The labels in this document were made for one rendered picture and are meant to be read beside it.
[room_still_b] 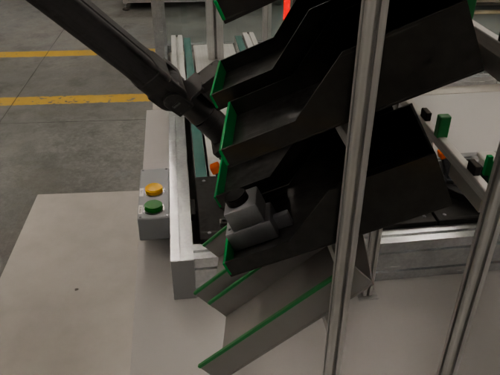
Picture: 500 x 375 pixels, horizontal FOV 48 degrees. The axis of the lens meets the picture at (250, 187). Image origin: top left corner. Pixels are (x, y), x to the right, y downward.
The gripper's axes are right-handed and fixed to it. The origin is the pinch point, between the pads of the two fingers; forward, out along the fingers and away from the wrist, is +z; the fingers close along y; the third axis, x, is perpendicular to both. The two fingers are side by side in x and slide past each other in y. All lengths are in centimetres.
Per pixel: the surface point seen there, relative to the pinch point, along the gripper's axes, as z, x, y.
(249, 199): -18.6, -8.2, -42.3
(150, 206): -6.6, 23.5, 0.7
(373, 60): -28, -30, -53
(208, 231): 1.3, 14.6, -9.4
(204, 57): 10, 14, 108
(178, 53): 0, 19, 101
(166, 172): -3.5, 21.8, 16.3
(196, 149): 2.7, 17.0, 29.2
